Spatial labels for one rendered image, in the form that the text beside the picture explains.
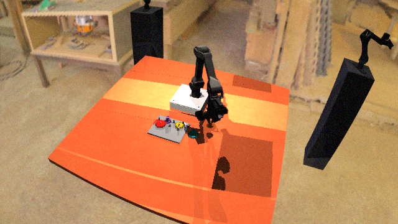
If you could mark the red gear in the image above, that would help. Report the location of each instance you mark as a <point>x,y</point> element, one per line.
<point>163,123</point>

